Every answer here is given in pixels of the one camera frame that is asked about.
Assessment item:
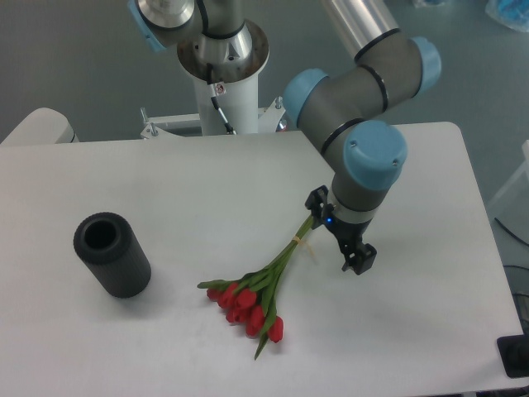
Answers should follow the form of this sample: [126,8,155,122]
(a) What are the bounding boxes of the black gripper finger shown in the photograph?
[338,237,377,275]
[305,185,328,230]

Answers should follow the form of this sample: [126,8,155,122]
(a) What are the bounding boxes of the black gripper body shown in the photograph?
[317,200,378,248]

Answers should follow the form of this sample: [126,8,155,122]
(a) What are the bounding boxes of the red tulip bouquet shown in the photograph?
[197,216,313,359]

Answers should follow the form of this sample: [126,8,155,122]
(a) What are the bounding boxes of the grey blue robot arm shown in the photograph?
[128,1,441,274]

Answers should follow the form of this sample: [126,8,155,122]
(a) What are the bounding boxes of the black device at table edge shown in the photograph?
[497,334,528,379]

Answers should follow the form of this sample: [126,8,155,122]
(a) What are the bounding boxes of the black ribbed cylindrical vase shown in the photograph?
[73,212,151,299]

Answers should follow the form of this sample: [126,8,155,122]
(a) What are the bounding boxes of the blue plastic bag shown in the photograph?
[485,0,528,33]

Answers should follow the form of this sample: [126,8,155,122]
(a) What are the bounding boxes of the white chair back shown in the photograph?
[1,108,79,147]

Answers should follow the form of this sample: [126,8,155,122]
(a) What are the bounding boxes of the white metal base frame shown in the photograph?
[140,96,288,140]

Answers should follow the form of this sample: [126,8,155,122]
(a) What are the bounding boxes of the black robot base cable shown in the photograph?
[205,61,237,136]

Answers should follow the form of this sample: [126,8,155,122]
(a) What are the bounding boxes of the black floor cable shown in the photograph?
[494,217,529,245]

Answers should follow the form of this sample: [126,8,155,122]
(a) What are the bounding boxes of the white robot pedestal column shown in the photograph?
[177,20,269,136]

